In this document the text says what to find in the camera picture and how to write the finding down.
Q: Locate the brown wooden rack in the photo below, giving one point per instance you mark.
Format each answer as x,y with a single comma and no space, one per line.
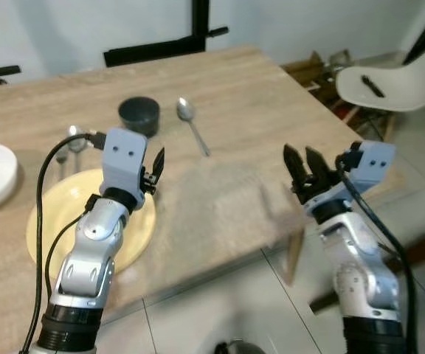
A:
308,74

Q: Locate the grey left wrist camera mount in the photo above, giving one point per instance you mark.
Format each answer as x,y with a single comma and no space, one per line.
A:
124,158

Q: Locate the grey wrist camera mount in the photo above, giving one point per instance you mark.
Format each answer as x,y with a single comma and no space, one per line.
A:
371,162
124,158

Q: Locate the black metal stand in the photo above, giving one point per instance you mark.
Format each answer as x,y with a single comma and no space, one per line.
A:
153,51

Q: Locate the yellow plate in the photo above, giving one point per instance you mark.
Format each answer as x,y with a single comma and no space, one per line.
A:
135,236

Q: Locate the light wooden table leg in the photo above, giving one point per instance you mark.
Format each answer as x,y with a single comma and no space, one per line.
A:
294,254

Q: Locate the small silver spoon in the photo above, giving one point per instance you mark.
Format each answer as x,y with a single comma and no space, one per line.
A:
76,136

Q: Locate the dark robot foot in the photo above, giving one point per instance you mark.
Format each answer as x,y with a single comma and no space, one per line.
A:
231,347

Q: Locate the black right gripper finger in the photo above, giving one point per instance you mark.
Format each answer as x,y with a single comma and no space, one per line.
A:
318,166
295,164

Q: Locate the dark grey bowl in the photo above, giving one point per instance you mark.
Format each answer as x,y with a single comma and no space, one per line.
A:
139,114

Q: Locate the small black oblong item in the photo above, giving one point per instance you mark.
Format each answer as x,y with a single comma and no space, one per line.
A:
372,86

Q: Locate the white plastic chair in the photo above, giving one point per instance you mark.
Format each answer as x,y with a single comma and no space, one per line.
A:
404,81

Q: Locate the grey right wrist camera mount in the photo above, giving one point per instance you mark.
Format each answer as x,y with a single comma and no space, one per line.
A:
371,162

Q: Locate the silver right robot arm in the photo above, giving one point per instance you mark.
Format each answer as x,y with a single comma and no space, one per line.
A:
360,273

